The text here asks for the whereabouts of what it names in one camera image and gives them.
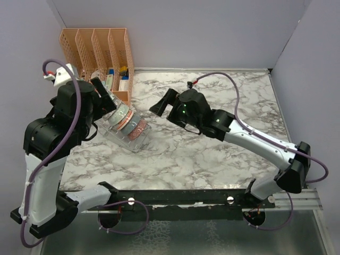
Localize green leaf pattern bowl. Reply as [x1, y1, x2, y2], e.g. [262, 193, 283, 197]
[106, 96, 121, 113]

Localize red floral outside bowl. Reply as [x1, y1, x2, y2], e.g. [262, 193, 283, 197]
[128, 119, 147, 141]

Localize green mandala pattern bowl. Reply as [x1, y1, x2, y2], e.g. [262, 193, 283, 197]
[108, 104, 130, 126]

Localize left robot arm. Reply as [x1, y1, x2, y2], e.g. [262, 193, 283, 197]
[10, 78, 117, 239]

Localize white wire dish rack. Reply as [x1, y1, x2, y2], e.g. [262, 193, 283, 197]
[95, 91, 151, 152]

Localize purple pattern white bowl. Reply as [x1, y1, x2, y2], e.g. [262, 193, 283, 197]
[108, 103, 129, 122]

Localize white label box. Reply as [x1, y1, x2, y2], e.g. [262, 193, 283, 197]
[119, 80, 130, 91]

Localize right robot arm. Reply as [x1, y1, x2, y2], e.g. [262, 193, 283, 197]
[149, 89, 310, 208]

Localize white paper pack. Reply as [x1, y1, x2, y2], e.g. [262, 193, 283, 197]
[91, 70, 100, 79]

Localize blue wave outside bowl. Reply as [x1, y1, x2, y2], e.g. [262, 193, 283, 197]
[121, 114, 141, 135]

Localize green white box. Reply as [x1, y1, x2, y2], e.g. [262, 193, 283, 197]
[105, 74, 114, 90]

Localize yellow black stapler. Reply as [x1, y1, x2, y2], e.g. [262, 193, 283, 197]
[120, 66, 128, 76]

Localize orange plastic file organizer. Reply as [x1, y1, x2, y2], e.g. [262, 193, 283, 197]
[59, 28, 134, 106]

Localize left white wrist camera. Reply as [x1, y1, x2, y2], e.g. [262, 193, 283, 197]
[44, 63, 79, 88]

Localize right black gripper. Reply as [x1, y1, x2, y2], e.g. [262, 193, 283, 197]
[150, 89, 201, 130]

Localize orange white floral bowl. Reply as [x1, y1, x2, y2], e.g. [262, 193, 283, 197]
[116, 110, 134, 131]

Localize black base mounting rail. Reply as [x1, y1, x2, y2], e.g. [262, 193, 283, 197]
[99, 188, 275, 221]

